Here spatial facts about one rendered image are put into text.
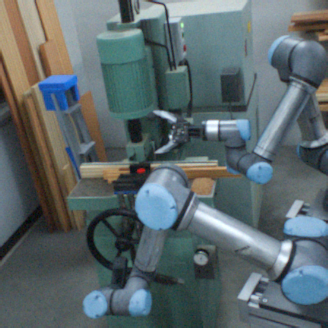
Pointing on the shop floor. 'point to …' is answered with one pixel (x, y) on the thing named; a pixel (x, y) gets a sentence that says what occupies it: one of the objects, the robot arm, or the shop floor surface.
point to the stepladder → (68, 93)
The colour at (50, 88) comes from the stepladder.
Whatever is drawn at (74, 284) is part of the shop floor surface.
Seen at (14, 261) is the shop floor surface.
